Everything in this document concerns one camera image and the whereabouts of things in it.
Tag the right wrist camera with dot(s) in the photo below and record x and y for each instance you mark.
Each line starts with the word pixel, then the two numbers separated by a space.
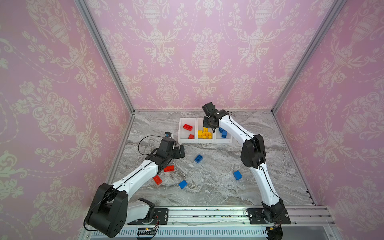
pixel 209 109

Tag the aluminium front rail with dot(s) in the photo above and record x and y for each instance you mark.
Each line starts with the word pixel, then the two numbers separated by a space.
pixel 231 223

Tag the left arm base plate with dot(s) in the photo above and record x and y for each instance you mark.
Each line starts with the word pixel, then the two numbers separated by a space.
pixel 160 216

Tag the right white plastic bin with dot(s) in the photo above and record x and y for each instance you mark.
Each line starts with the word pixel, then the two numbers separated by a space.
pixel 217 138

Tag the white plastic bin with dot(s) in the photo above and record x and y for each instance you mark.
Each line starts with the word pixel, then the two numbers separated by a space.
pixel 199 127
pixel 217 138
pixel 184 134

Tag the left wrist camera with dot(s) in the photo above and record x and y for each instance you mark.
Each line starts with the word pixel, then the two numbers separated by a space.
pixel 168 135

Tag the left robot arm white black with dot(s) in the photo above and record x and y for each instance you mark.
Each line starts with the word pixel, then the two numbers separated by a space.
pixel 111 208

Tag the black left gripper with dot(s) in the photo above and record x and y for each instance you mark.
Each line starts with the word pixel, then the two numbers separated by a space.
pixel 178 154

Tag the aluminium corner post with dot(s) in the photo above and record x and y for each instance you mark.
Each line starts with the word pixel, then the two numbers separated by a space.
pixel 319 35
pixel 101 46

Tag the aluminium corner post right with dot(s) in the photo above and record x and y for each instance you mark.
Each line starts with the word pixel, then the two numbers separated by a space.
pixel 319 35

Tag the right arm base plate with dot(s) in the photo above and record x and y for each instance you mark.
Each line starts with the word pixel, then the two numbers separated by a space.
pixel 256 216

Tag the middle white plastic bin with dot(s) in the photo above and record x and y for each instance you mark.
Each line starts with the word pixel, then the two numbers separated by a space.
pixel 199 127

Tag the aluminium corner post left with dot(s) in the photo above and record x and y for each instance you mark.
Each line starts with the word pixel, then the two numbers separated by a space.
pixel 101 46

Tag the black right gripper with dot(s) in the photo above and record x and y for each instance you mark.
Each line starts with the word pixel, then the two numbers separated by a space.
pixel 208 121

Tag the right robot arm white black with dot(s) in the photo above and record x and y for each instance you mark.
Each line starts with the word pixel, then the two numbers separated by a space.
pixel 253 156

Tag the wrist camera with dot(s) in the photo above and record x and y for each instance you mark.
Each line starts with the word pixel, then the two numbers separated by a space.
pixel 209 109
pixel 168 135

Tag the left white plastic bin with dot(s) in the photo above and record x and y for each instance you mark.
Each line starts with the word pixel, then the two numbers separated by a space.
pixel 184 134

